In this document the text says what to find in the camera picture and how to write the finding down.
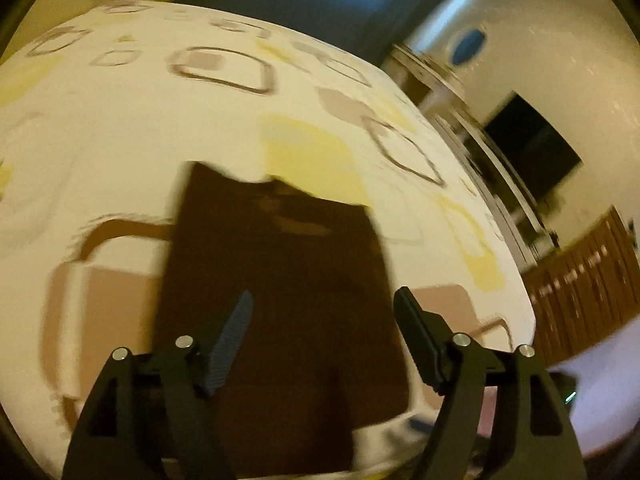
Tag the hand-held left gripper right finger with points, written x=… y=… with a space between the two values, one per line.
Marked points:
x=420 y=340

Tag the dark blue curtain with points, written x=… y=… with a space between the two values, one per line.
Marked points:
x=325 y=0

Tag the bed with patterned sheet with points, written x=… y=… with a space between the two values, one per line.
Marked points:
x=150 y=125

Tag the white television stand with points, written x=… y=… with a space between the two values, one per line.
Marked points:
x=505 y=200

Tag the white vanity table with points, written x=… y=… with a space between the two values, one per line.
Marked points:
x=425 y=80

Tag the black flat television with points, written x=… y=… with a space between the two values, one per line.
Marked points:
x=535 y=145

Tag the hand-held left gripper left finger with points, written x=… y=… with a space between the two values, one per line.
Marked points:
x=229 y=347

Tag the brown argyle sweater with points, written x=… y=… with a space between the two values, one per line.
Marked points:
x=280 y=270

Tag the oval white vanity mirror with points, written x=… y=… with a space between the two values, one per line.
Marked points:
x=470 y=46

